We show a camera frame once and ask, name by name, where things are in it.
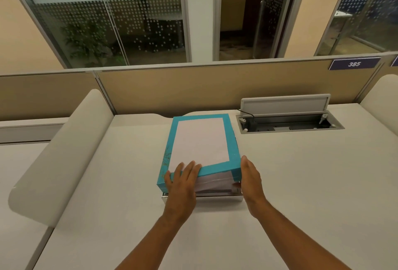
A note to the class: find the person's left hand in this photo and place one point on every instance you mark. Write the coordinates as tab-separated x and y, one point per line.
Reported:
182	192

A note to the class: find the person's right hand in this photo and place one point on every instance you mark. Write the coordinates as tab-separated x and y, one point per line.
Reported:
253	189

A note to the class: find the stack of white papers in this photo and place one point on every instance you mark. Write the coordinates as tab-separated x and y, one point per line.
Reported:
214	182

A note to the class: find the silver metal tray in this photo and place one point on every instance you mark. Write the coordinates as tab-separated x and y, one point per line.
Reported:
217	199

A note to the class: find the teal and white box lid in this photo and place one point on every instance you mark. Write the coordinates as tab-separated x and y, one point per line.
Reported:
199	139

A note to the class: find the person's left forearm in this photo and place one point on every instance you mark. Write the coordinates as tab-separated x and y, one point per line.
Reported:
149	245

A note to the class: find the person's right forearm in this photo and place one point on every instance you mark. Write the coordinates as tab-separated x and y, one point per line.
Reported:
298	242

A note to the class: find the beige partition panel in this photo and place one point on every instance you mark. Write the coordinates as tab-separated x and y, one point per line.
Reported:
385	71
202	89
46	96

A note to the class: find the white rounded desk divider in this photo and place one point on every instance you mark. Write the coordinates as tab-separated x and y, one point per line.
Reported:
62	161
382	102

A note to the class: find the blue number sign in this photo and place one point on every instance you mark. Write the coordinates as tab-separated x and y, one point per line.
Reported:
354	64
395	61

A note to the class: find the glass door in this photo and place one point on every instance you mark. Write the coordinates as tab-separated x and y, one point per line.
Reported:
273	15

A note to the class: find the green potted plant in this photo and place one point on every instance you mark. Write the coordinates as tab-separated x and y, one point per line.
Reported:
87	43

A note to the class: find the white background table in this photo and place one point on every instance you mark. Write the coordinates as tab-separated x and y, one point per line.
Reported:
340	14

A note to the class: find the dotted glass window wall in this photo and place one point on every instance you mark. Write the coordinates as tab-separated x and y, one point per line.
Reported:
118	2
367	15

